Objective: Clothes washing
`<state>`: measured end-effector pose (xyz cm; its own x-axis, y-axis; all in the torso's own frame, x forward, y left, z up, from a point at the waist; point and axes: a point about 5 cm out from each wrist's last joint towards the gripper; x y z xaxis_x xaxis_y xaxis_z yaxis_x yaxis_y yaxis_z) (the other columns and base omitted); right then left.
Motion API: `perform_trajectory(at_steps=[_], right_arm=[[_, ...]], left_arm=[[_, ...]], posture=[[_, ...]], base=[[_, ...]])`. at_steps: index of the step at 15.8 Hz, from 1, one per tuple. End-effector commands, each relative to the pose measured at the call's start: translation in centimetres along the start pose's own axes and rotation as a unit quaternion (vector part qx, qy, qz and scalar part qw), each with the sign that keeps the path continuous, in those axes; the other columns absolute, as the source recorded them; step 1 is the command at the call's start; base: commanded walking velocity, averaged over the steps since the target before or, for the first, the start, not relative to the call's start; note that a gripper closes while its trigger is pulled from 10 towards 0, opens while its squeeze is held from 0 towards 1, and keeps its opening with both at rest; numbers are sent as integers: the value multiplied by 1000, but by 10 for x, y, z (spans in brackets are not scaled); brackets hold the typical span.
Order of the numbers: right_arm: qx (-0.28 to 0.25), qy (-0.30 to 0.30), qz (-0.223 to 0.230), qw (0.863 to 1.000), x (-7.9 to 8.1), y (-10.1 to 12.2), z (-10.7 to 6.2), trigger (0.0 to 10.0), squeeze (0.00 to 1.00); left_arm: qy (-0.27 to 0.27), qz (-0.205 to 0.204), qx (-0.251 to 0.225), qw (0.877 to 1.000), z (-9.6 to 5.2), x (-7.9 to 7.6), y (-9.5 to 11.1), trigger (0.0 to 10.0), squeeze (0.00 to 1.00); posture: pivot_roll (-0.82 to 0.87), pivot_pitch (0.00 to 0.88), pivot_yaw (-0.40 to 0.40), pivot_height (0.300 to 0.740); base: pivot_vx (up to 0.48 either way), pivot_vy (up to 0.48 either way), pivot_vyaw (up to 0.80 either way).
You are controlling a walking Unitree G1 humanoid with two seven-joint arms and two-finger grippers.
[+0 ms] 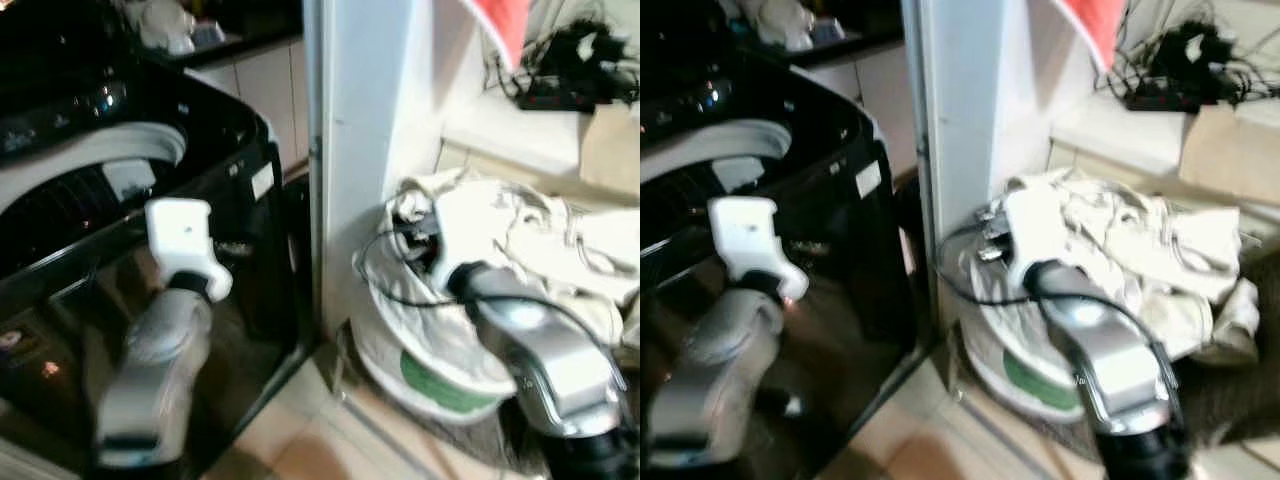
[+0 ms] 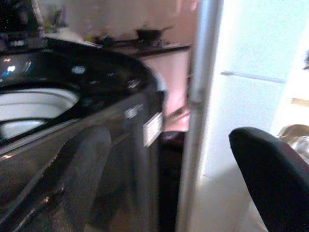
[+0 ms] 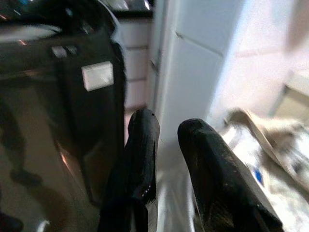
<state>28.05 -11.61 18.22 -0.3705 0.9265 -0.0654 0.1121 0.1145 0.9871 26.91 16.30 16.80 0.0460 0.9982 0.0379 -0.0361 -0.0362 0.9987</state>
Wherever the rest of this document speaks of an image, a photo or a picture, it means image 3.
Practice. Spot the beige cloth garment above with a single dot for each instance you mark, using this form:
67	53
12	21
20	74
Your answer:
270	137

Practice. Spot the white label sticker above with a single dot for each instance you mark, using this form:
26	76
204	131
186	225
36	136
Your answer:
97	74

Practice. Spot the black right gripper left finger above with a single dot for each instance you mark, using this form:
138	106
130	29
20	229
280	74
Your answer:
141	154

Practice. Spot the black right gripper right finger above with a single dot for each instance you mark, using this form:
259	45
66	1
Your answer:
217	178

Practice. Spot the white cabinet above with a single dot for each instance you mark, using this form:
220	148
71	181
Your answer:
190	60

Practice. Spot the dark glossy washing machine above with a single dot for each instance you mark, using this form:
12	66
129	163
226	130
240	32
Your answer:
58	116

